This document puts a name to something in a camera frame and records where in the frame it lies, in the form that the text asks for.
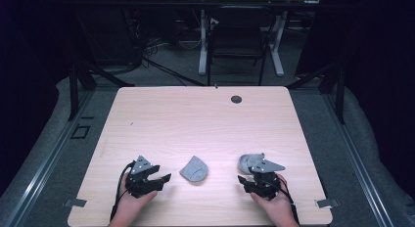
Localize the person's left hand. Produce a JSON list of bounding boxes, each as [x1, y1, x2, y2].
[[108, 182, 159, 227]]

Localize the black tape square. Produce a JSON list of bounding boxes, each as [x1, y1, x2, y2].
[[69, 123, 92, 140]]

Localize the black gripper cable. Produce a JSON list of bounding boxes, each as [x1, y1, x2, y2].
[[110, 160, 136, 222], [277, 177, 300, 225]]

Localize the aluminium floor rail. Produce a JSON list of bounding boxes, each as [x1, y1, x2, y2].
[[2, 89, 95, 227], [321, 89, 395, 227]]

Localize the grey sock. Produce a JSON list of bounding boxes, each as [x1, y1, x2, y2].
[[178, 155, 209, 183], [237, 153, 266, 175]]

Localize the person's right hand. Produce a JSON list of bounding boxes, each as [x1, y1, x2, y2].
[[250, 174, 300, 227]]

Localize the black chair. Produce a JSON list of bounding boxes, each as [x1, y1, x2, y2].
[[206, 5, 278, 87]]

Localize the black floor cables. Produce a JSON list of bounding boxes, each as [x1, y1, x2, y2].
[[142, 55, 208, 88]]

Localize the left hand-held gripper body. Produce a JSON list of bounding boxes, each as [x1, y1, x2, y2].
[[124, 155, 164, 200]]

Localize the black metal frame stand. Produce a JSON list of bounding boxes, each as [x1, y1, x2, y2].
[[67, 61, 135, 122], [286, 61, 346, 125]]

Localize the white desk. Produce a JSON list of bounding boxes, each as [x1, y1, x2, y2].
[[179, 0, 323, 78]]

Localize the grey tape piece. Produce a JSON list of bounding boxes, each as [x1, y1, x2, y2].
[[314, 198, 341, 209], [63, 198, 88, 208]]

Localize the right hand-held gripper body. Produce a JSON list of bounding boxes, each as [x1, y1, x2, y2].
[[250, 159, 287, 202]]

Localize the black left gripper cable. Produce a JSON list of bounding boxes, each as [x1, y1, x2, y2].
[[110, 160, 136, 222]]

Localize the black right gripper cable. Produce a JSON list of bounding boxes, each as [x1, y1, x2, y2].
[[277, 177, 300, 225]]

